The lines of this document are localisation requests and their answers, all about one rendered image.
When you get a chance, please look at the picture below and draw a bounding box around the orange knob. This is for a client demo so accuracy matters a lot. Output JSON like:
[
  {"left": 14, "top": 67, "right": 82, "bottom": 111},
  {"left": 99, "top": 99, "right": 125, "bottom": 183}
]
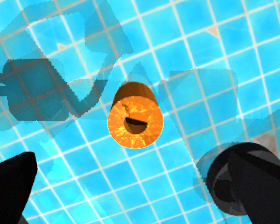
[{"left": 107, "top": 81, "right": 164, "bottom": 149}]

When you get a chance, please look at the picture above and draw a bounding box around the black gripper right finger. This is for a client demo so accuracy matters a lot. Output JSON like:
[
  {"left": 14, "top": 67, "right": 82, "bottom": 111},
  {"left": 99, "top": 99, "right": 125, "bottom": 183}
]
[{"left": 226, "top": 149, "right": 280, "bottom": 224}]

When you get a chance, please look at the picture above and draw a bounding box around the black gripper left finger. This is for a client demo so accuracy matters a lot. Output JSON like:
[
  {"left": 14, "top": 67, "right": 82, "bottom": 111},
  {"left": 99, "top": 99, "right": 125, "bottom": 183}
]
[{"left": 0, "top": 152, "right": 38, "bottom": 224}]

